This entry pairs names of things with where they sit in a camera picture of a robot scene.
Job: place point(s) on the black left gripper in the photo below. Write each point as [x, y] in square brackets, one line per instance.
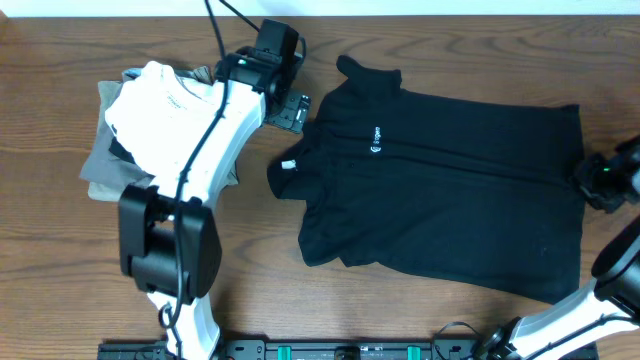
[294, 117]

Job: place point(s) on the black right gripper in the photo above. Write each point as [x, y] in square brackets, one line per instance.
[585, 181]

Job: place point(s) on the black t-shirt with logo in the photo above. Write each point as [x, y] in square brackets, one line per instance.
[443, 188]

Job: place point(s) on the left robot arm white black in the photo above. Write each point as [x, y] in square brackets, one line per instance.
[168, 241]

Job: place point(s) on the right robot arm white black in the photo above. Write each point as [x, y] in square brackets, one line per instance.
[609, 302]

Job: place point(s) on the white folded t-shirt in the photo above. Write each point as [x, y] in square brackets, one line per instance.
[159, 117]

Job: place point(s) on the grey folded t-shirt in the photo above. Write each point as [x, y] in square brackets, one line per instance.
[109, 163]

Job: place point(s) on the black mounting rail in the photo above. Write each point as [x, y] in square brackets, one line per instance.
[257, 349]

